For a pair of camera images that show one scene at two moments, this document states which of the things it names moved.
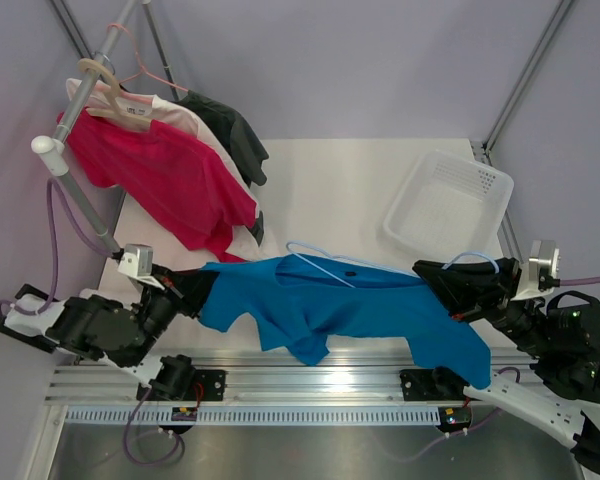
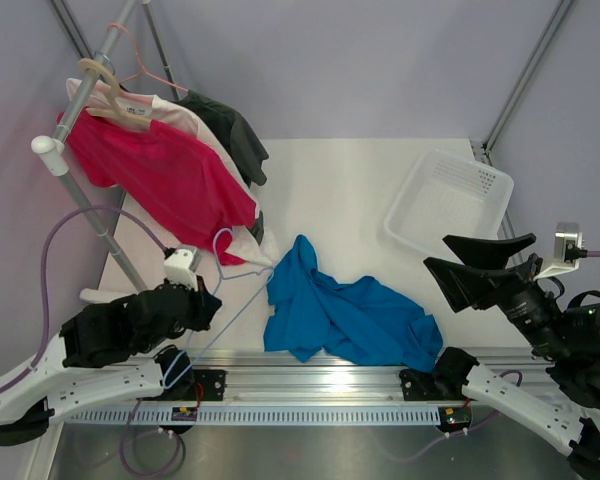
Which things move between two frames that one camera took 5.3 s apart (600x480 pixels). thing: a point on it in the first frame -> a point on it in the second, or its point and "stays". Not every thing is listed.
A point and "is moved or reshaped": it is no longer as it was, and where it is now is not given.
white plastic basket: [450, 205] stays
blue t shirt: [303, 300] is moved or reshaped
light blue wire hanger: [290, 250] -> [218, 285]
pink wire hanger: [143, 68] stays
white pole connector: [51, 150] stays
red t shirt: [167, 174] stays
